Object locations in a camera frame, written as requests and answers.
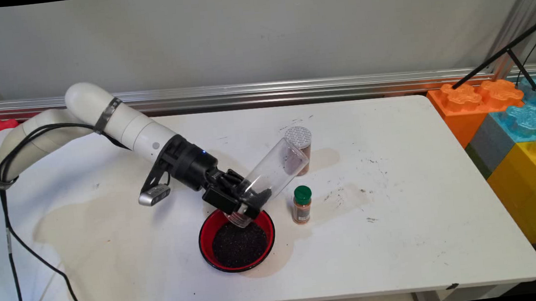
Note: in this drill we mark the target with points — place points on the orange foam block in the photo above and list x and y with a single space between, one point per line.
461 117

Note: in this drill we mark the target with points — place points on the aluminium wall rail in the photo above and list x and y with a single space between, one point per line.
291 89

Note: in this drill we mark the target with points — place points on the black seeds heap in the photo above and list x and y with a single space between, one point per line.
240 246

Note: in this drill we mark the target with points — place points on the clear plastic jar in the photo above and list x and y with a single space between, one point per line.
279 164

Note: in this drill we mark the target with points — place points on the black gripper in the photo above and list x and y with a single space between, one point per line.
193 162

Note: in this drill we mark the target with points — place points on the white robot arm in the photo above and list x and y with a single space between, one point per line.
133 126

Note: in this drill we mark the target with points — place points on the grey foam block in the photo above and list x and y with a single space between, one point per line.
491 146

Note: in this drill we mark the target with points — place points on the black tripod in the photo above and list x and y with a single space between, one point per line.
504 52

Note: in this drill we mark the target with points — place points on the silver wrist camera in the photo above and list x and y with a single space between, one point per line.
153 197

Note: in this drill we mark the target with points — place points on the black table edge clip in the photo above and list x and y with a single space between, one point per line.
452 286

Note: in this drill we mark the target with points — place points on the spice bottle green cap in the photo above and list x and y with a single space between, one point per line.
302 211

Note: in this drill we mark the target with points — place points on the blue foam block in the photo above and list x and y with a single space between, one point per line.
526 123

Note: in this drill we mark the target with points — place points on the red bowl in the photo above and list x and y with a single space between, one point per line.
207 245

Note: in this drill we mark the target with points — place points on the brown-filled jar silver lid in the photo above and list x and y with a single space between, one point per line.
299 134

